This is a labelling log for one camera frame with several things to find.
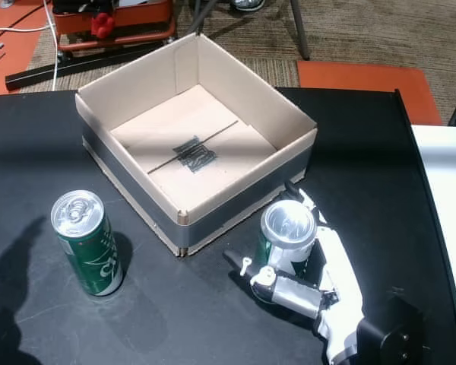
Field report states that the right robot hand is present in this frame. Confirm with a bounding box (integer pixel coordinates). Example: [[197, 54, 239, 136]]
[[223, 181, 366, 365]]

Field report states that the green and white beverage can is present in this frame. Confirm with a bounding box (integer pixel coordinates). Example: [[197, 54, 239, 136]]
[[256, 200, 320, 281]]

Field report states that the open cardboard box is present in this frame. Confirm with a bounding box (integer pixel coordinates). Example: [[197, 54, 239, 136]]
[[74, 32, 318, 256]]

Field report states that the white side table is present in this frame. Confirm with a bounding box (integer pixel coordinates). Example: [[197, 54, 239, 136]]
[[410, 124, 456, 317]]

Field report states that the grey chair leg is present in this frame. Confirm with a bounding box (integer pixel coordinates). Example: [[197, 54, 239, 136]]
[[290, 0, 312, 61]]

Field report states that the grey sneaker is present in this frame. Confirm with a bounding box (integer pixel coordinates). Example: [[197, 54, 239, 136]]
[[230, 0, 267, 12]]

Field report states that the black chair leg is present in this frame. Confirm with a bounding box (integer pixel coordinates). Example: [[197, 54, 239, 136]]
[[192, 0, 218, 36]]

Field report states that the red metal cart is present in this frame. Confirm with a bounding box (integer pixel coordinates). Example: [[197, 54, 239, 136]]
[[52, 0, 177, 52]]

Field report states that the black metal bar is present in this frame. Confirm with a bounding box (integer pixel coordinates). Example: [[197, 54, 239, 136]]
[[5, 40, 168, 91]]

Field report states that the red knob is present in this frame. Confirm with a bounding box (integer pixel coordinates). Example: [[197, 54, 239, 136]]
[[90, 13, 115, 39]]

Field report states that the white cable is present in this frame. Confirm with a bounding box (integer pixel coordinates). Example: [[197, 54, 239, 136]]
[[0, 0, 60, 92]]

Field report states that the black cable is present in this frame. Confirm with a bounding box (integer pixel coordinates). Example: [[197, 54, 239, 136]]
[[0, 4, 45, 39]]

